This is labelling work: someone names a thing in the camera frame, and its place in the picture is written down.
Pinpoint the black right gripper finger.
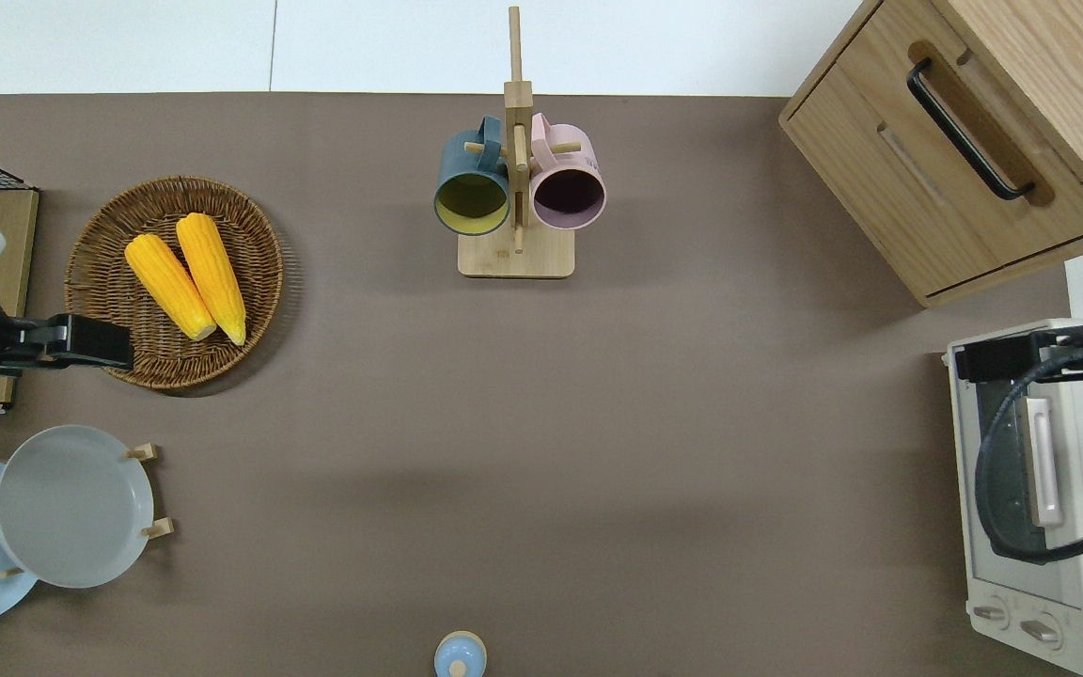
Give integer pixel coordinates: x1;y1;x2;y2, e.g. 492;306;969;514
953;329;1043;385

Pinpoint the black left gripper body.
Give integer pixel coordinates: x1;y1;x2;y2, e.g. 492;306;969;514
8;318;72;370

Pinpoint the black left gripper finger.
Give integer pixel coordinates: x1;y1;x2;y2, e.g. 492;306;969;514
65;313;135;370

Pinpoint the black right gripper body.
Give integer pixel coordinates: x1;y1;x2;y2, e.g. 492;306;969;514
1033;324;1083;377

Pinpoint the black metal drawer handle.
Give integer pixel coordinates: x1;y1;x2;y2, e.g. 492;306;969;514
906;58;1036;201

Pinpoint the wooden drawer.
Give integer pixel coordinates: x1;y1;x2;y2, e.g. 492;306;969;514
833;5;1083;283

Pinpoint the brown wicker basket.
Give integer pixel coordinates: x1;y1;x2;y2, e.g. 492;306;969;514
65;176;286;391

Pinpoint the yellow corn cob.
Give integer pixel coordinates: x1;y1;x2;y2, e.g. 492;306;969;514
124;233;218;341
175;213;248;347

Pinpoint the grey plate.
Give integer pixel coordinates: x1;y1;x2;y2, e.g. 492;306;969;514
0;425;155;590

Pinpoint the wooden plate rack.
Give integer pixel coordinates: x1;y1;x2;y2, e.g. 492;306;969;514
0;442;176;579

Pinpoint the light wooden cabinet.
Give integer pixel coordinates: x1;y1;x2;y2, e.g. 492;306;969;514
778;0;1083;308

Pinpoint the dark blue mug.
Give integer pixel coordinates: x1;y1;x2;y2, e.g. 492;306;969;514
434;116;512;236

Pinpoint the wooden mug tree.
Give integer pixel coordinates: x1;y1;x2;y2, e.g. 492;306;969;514
458;5;577;279

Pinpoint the pink mug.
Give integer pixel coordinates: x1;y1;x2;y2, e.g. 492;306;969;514
528;113;607;231

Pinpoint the small blue round bell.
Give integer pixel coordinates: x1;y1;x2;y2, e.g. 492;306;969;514
434;631;488;677

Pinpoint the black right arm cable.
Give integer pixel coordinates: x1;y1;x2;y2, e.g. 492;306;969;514
974;346;1083;565

